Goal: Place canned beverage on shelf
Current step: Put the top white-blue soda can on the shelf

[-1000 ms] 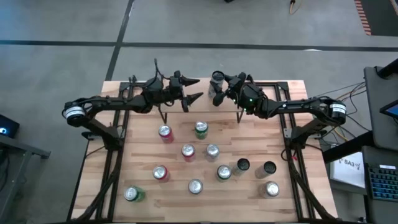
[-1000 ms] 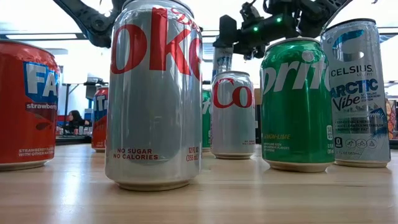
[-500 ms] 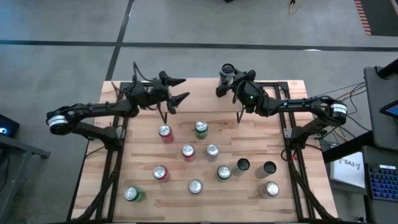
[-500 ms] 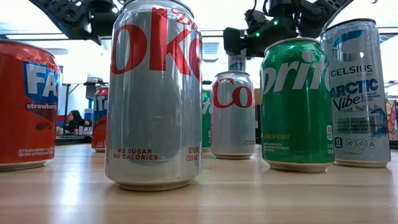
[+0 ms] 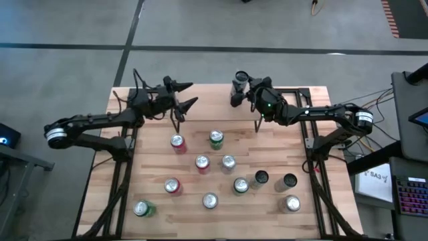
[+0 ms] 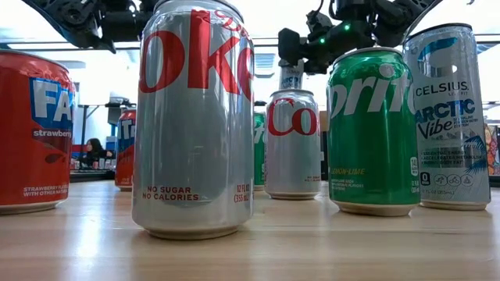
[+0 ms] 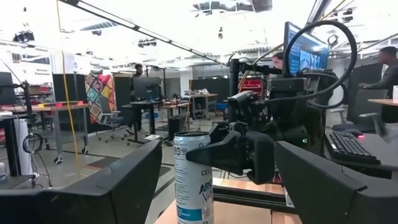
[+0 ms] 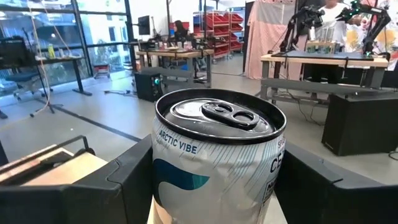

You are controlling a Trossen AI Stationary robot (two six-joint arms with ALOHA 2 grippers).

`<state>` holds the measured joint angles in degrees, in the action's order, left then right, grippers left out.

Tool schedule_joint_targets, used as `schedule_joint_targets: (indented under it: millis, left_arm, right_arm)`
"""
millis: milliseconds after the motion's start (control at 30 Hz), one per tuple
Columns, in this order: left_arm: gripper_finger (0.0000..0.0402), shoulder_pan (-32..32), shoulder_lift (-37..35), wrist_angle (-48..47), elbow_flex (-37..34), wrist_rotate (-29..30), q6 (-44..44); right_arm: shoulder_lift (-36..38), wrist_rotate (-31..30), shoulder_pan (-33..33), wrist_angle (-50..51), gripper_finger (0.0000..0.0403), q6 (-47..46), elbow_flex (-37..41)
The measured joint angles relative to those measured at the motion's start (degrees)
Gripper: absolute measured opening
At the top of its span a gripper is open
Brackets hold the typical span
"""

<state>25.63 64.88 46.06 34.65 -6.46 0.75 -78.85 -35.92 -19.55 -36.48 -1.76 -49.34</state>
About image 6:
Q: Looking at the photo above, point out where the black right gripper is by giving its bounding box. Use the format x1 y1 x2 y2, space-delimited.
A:
277 0 378 75

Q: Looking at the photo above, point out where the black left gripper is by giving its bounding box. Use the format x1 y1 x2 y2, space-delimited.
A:
99 0 157 42

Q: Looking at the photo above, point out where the slim Celsius Arctic Vibe can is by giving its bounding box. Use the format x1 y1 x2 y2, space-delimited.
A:
402 22 491 212
278 58 305 91

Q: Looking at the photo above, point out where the silver Diet Coke can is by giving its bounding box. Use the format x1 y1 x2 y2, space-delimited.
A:
131 0 255 240
264 88 322 201

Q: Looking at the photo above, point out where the red Fanta strawberry can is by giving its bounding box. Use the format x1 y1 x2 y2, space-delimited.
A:
0 49 76 215
114 108 137 192

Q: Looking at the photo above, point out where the white ceiling air vent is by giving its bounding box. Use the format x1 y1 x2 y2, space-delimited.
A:
254 52 277 79

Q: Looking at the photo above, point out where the green Sprite can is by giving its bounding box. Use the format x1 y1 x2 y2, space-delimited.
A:
326 46 422 218
253 111 267 192

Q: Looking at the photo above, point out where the black-legged background table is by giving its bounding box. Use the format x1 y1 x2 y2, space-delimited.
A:
77 100 137 165

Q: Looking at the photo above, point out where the seated person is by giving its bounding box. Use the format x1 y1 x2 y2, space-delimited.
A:
80 137 114 169

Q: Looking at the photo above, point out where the colourful patchwork quilt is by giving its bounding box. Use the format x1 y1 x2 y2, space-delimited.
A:
484 123 500 176

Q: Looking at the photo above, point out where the black aluminium frame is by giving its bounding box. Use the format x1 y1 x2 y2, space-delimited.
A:
69 169 500 187

